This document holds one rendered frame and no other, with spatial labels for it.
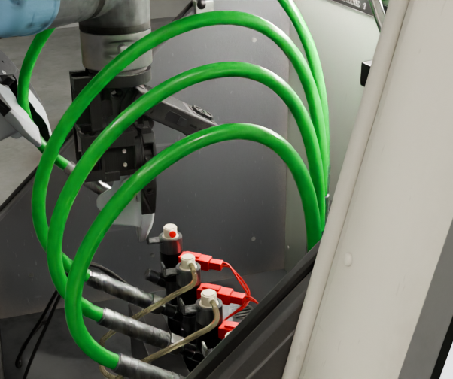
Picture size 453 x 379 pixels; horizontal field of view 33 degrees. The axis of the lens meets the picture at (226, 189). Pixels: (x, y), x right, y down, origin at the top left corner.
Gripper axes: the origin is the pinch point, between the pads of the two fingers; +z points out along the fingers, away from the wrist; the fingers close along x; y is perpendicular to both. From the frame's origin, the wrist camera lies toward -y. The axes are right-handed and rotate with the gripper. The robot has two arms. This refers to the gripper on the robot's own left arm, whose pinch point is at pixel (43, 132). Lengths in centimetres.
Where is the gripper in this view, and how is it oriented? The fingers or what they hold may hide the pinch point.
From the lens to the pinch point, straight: 99.2
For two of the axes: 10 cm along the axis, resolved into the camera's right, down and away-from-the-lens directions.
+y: -7.3, 6.0, 3.4
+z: 6.2, 7.8, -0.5
